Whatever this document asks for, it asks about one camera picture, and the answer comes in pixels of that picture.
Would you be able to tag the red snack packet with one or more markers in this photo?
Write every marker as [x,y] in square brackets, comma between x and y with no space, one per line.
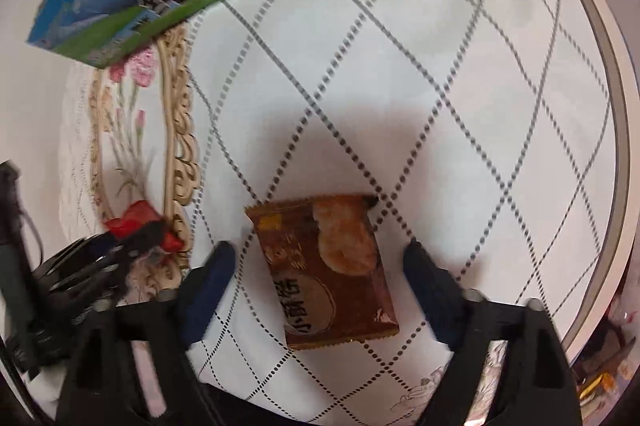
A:
[137,216]

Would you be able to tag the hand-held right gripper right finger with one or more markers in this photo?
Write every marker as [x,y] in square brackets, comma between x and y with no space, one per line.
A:
[425,286]

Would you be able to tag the brown biscuit packet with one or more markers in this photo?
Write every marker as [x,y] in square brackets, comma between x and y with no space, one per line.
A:
[320,286]

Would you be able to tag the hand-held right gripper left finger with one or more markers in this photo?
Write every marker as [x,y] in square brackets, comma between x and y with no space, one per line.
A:
[215,286]

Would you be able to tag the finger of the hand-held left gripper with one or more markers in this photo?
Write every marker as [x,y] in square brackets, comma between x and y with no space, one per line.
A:
[125,238]
[100,273]

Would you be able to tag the white printed tablecloth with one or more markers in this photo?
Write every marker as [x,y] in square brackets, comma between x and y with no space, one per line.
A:
[400,106]

